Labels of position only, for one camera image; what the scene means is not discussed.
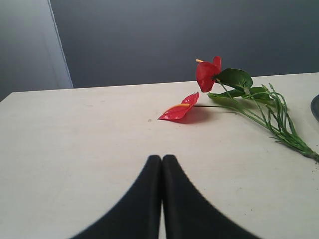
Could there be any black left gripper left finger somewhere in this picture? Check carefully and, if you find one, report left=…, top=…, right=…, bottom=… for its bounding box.
left=74, top=155, right=161, bottom=239

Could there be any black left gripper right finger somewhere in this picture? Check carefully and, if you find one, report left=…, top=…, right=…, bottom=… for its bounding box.
left=162, top=155, right=258, bottom=239

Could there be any red artificial flower bunch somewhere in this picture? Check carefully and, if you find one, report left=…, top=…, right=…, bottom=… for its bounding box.
left=157, top=55, right=319, bottom=164

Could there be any round steel plate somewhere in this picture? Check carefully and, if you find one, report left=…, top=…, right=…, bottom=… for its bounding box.
left=310, top=95, right=319, bottom=121

